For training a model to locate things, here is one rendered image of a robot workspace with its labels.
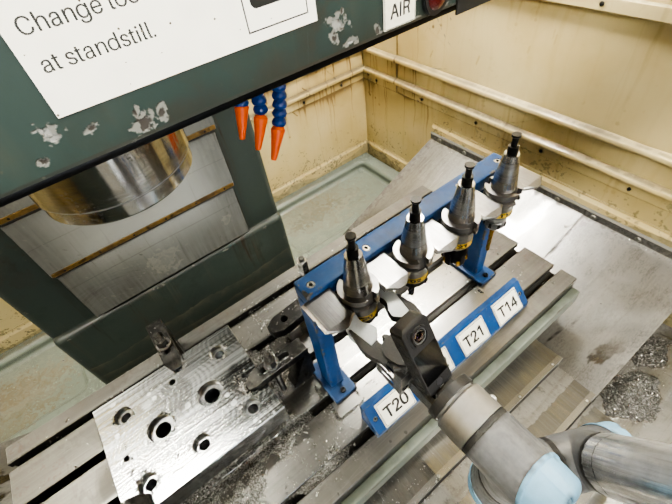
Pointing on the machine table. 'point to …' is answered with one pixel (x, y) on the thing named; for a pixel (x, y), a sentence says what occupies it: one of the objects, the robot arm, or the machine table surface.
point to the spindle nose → (119, 184)
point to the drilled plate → (248, 430)
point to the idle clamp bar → (287, 322)
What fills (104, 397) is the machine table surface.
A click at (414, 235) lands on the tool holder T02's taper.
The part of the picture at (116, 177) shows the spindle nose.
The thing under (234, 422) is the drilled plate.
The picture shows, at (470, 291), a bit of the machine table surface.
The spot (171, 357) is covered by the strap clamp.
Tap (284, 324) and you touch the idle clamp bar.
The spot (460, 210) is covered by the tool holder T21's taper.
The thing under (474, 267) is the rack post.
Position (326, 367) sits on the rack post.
